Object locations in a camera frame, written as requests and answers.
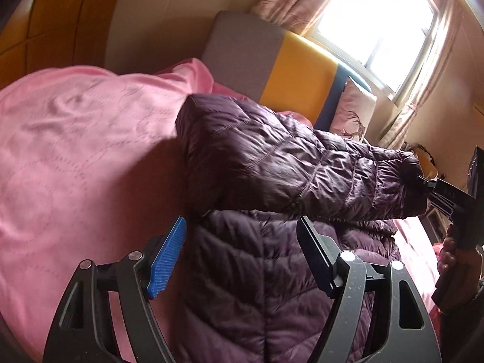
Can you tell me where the purple quilted down jacket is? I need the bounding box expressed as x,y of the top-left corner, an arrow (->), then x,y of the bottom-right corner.
172,94 -> 427,362

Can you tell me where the right hand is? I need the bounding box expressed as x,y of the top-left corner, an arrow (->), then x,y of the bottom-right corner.
437,224 -> 482,283

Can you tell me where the cluttered wooden side table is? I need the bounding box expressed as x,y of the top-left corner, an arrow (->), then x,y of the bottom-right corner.
400,142 -> 439,179

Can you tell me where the deer print pillow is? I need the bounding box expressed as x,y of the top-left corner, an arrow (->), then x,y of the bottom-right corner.
330,76 -> 377,142

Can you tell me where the pink bed cover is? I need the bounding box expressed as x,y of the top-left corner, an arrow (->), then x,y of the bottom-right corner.
0,57 -> 315,363

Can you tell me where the bright window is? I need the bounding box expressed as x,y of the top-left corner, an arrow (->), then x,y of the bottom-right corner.
308,0 -> 438,100

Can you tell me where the grey yellow blue headboard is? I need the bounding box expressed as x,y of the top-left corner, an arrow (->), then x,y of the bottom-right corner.
201,11 -> 370,130

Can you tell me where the pink patterned curtain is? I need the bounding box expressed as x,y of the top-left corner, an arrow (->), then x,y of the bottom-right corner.
251,0 -> 462,149

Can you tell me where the brown wooden wardrobe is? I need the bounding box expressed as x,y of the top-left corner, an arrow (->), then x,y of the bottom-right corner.
1,0 -> 117,88

